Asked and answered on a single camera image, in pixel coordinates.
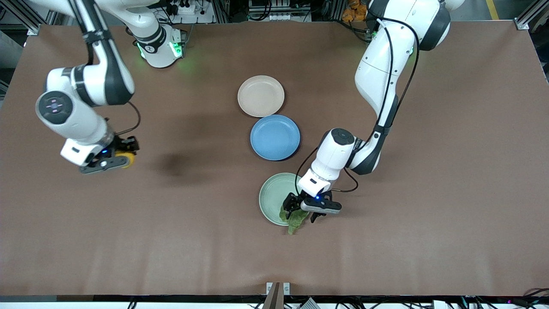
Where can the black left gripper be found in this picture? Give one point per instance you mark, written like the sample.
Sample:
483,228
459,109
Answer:
293,201

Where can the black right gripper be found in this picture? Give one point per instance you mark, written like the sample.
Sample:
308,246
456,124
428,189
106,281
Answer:
127,144

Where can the green lettuce leaf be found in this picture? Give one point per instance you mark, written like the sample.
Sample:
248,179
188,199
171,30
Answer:
296,221

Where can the yellow lemon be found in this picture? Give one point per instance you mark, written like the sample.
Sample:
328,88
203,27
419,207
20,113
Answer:
130,161

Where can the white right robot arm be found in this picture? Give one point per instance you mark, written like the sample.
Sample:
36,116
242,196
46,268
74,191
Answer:
73,111

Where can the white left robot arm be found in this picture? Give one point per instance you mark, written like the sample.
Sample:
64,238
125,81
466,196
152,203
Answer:
339,159

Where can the pale green round plate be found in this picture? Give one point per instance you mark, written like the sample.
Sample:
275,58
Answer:
272,195

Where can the blue round plate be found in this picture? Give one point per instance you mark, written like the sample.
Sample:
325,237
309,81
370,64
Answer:
275,137

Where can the beige round plate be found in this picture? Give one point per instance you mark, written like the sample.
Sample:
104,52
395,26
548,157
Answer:
260,96

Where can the white power strip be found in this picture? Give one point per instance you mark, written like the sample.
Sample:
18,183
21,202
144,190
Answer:
186,6

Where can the orange packaged goods pile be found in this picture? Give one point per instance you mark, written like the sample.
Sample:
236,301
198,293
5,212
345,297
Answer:
356,10

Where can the camera mount post with brackets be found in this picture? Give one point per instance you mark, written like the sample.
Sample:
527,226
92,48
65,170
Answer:
274,296

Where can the aluminium frame profile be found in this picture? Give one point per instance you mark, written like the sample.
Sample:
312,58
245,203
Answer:
33,30
524,19

